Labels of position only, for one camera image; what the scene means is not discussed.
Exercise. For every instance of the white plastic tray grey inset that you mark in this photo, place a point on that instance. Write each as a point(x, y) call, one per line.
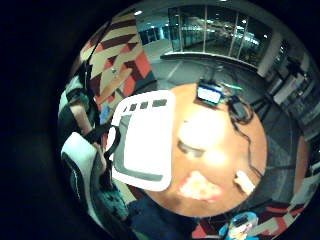
point(146, 146)

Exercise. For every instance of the small device with blue screen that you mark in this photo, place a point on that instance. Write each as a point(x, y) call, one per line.
point(209, 94)

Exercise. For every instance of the pink and white soft object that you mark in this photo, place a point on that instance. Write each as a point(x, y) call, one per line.
point(200, 187)

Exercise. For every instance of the black power adapter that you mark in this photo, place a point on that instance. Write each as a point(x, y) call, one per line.
point(240, 110)

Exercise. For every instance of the glass partition windows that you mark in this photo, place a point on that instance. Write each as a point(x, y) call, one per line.
point(216, 33)

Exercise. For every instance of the small white block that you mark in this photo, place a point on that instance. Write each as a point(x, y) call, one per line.
point(244, 182)

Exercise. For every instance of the black tripod stand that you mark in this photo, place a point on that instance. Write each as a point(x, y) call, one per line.
point(266, 100)

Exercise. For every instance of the blue colourful box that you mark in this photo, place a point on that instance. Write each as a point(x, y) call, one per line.
point(240, 224)

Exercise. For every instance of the wooden side table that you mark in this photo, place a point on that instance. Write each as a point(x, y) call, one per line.
point(301, 163)

